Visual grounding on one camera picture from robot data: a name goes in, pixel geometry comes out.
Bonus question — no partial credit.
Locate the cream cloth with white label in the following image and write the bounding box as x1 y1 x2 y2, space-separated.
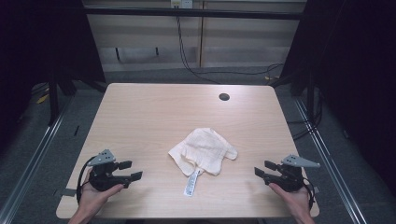
167 127 239 198

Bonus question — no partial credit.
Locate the bundle of black floor cables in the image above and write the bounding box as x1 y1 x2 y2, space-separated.
286 88 324 142

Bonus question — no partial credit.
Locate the black floor cable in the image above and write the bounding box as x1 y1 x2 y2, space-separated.
191 63 285 82

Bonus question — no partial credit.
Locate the person's left hand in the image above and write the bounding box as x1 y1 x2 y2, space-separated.
76 169 125 217

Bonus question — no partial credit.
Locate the black hanging wall cable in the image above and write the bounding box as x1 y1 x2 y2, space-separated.
175 15 222 86

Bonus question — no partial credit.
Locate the black metal stand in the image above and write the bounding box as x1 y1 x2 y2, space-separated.
47 78 61 127

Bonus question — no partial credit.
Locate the black horizontal bar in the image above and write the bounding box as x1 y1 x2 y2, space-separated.
83 7 305 21

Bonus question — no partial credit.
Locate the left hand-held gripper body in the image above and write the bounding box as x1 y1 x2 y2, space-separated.
86 148 133 192

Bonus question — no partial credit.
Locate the dark curtain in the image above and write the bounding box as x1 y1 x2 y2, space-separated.
0 0 106 157
269 0 396 190

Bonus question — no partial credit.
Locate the white wall outlet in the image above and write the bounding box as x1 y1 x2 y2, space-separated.
170 0 194 9

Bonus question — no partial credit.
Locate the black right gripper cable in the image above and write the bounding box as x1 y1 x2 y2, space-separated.
302 177 316 210

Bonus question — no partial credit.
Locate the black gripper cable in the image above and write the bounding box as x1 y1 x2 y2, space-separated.
76 163 95 203
302 177 316 210

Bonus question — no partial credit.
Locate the person's right hand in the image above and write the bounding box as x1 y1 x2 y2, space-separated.
268 182 314 217

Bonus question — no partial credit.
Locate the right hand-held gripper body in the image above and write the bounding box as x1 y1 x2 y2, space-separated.
263 154 321 193

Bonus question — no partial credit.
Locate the yellow floor object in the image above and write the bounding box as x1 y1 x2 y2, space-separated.
35 93 50 105

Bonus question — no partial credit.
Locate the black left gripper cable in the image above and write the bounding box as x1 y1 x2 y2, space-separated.
76 163 95 203

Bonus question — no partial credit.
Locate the metal floor rail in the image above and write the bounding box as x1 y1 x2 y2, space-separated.
0 92 75 224
292 96 369 224

